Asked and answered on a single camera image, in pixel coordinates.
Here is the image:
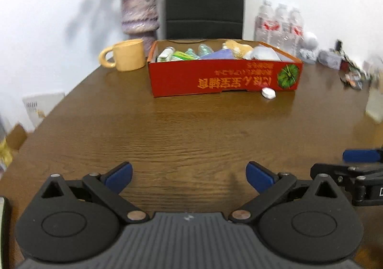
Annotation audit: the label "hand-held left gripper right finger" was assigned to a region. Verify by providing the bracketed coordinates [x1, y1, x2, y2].
[229, 161, 338, 223]

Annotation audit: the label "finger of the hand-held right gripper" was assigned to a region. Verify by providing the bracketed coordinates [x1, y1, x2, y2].
[310, 163, 383, 190]
[343, 148, 383, 162]

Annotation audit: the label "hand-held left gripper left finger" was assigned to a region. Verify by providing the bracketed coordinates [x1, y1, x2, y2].
[41, 162, 149, 224]

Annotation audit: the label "red cardboard box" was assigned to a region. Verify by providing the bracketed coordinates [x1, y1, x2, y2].
[146, 38, 304, 98]

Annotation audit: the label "purple fabric pouch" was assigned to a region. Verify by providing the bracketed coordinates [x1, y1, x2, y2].
[199, 49, 240, 61]

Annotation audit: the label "white green dispenser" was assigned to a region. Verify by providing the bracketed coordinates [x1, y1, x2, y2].
[157, 46, 175, 62]

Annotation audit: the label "snack wrapper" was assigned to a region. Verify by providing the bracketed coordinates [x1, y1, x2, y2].
[341, 69, 364, 89]

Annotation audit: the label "white paper bag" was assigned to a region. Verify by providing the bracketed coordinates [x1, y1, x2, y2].
[22, 93, 66, 131]

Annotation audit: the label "brown cardboard box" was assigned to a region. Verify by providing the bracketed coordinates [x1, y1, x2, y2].
[5, 124, 28, 150]

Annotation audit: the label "white robot speaker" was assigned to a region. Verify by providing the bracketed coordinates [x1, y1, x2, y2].
[299, 31, 319, 64]

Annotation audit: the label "yellow mug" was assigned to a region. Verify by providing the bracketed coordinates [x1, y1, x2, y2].
[99, 39, 146, 71]

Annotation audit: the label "tan plush toy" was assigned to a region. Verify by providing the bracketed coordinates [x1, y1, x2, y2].
[222, 40, 255, 59]

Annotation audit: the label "clear water bottle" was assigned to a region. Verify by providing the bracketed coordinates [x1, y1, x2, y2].
[273, 3, 290, 48]
[254, 0, 275, 44]
[287, 7, 304, 56]

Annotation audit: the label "clear plastic packets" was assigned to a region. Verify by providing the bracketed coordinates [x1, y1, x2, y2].
[186, 43, 214, 59]

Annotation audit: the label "purple ceramic vase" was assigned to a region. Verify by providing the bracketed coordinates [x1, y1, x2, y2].
[120, 0, 160, 51]

